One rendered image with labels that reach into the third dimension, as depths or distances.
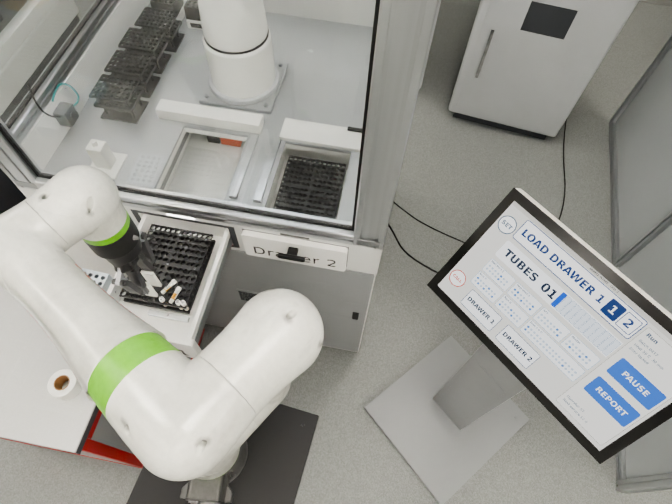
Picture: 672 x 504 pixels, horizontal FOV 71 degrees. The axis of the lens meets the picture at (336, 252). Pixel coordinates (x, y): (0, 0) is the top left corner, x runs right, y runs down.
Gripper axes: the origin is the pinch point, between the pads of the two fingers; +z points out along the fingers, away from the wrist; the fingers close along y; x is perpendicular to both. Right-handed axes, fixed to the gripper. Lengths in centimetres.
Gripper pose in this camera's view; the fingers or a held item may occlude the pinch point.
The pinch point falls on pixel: (149, 284)
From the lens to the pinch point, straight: 118.9
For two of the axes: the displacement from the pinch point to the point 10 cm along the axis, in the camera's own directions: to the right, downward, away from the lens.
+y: -1.8, 8.6, -4.8
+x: 9.8, 1.7, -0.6
